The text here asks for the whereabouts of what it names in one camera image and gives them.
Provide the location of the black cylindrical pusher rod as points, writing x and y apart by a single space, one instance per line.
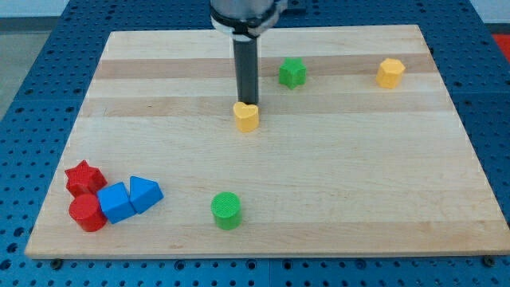
246 69

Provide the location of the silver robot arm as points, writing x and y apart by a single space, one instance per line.
245 21

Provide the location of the yellow heart block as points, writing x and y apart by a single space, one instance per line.
246 116

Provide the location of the green star block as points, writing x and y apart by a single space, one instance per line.
292 72

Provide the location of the yellow hexagon block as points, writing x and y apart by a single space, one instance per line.
390 73

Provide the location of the light wooden board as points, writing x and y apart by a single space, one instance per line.
338 167

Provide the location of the green cylinder block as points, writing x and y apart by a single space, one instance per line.
226 210

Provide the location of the blue triangle block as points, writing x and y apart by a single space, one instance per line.
144 193

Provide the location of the blue cube block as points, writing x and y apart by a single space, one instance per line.
115 203

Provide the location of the red star block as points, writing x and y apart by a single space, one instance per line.
84 179

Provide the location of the blue perforated table plate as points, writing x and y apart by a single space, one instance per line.
36 127

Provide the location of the red cylinder block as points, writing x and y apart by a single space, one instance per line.
85 210

